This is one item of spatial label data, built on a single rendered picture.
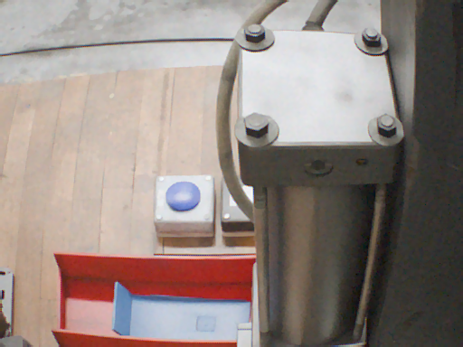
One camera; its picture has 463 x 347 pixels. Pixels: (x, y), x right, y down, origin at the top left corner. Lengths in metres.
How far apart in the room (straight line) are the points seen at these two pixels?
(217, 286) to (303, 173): 0.66
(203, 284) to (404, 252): 0.64
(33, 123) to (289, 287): 0.79
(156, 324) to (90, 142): 0.30
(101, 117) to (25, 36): 1.55
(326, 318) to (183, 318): 0.50
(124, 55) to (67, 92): 1.32
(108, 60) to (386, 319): 2.14
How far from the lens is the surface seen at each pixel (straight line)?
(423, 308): 0.67
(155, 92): 1.41
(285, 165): 0.56
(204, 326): 1.18
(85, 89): 1.44
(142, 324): 1.19
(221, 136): 0.71
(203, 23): 2.80
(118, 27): 2.84
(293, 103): 0.57
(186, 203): 1.24
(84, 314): 1.21
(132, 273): 1.21
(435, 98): 0.49
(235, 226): 1.24
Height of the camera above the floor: 1.93
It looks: 52 degrees down
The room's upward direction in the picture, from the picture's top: 5 degrees counter-clockwise
